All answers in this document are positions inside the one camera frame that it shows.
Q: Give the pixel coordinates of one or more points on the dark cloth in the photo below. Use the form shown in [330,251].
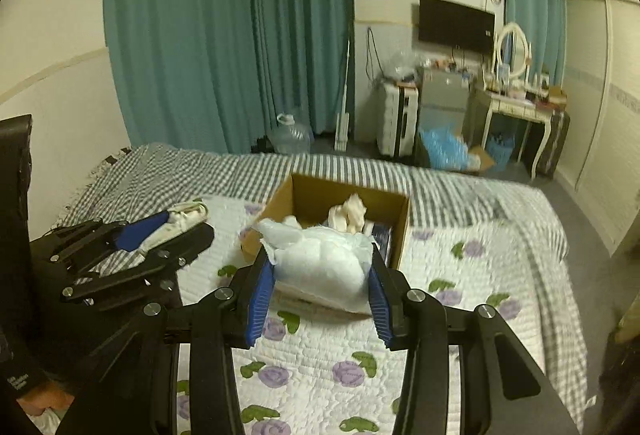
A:
[622,390]

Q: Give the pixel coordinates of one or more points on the white mop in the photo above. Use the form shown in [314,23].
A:
[344,125]

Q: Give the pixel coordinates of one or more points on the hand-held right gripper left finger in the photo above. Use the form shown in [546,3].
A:
[257,315]

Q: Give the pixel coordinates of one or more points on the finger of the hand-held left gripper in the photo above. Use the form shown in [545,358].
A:
[185,242]
[142,232]

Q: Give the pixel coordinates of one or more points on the blue plastic bag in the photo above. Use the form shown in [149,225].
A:
[442,150]

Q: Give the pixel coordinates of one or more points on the brown floor cardboard box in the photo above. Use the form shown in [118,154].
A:
[482,162]

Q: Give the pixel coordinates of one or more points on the white and green sock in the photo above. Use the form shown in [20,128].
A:
[185,215]

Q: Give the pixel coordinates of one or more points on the teal curtain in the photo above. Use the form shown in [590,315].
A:
[535,15]
[305,30]
[175,40]

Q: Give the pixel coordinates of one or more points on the white oval vanity mirror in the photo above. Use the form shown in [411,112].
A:
[512,50]

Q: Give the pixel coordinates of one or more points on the cream cloth pile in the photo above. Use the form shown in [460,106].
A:
[627,325]

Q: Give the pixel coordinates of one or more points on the small brown box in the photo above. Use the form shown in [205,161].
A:
[557,94]

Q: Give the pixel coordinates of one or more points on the white dressing table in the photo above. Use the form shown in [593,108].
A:
[515,107]

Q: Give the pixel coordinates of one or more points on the clear plastic bag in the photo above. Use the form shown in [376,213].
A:
[400,65]

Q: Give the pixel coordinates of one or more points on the silver mini fridge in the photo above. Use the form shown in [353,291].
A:
[442,100]

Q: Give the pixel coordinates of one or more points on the floral print tissue pack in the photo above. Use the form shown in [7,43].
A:
[382,235]

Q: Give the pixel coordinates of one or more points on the bed with floral quilt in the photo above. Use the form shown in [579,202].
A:
[225,175]

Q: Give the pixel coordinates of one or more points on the white floral quilted blanket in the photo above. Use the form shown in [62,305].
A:
[320,365]

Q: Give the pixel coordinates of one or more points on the clear water jug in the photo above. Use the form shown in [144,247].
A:
[290,135]

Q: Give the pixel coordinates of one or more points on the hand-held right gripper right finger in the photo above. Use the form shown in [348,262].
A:
[381,315]

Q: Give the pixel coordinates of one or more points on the white ribbed suitcase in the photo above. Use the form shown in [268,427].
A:
[397,125]

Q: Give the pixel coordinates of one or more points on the white plastic-wrapped soft bundle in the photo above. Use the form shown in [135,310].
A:
[320,255]

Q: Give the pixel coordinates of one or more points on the blue plastic basket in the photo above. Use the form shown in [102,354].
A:
[500,149]

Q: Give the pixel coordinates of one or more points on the white louvered wardrobe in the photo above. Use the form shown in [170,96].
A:
[610,115]

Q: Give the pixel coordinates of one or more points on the silver suitcase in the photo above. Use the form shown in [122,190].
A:
[557,140]

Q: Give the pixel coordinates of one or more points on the black flat television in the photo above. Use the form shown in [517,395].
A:
[455,25]

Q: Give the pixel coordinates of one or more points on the person's left hand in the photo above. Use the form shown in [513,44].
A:
[42,400]

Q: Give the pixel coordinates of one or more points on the cream scrunchie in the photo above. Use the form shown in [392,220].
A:
[350,215]

